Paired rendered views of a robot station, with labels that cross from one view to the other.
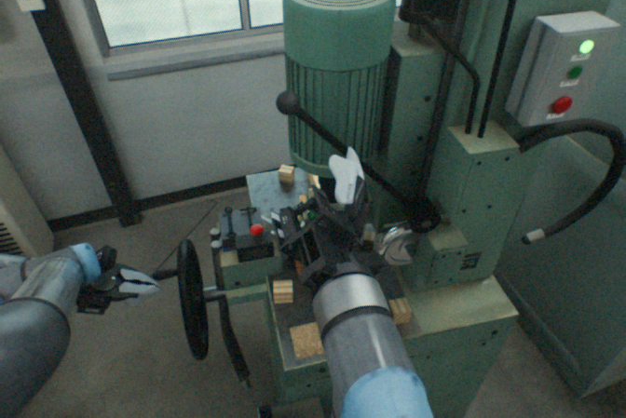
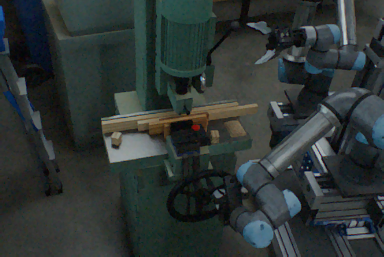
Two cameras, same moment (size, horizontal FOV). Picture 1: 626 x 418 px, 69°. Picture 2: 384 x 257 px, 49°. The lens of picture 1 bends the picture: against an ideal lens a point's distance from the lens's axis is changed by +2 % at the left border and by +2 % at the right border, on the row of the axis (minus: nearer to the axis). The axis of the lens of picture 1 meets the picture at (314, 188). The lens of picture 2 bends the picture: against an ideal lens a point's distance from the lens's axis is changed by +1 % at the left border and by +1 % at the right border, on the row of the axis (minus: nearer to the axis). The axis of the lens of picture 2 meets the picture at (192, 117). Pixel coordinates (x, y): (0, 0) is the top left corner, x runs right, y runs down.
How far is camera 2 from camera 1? 1.60 m
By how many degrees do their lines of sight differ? 69
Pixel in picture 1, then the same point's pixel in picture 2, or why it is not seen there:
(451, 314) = (199, 101)
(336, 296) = (310, 31)
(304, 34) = (208, 6)
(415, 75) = not seen: hidden behind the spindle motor
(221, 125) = not seen: outside the picture
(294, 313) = (223, 136)
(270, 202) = (140, 148)
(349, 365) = (327, 31)
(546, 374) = not seen: hidden behind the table
